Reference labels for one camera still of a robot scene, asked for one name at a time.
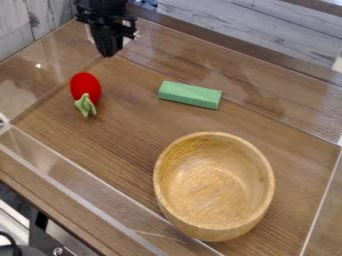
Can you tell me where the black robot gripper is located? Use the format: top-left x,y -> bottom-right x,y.
74,0 -> 139,57

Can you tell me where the red plush strawberry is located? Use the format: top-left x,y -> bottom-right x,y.
70,72 -> 102,117

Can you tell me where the green rectangular block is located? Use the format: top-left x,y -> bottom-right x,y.
158,81 -> 222,109

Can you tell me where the wooden bowl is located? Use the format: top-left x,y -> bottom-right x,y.
154,132 -> 276,242

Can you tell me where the clear acrylic tray wall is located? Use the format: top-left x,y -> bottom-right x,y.
0,115 -> 223,256

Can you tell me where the black metal table bracket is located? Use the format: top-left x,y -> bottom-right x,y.
28,209 -> 77,256

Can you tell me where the black cable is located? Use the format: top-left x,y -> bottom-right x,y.
0,230 -> 22,256

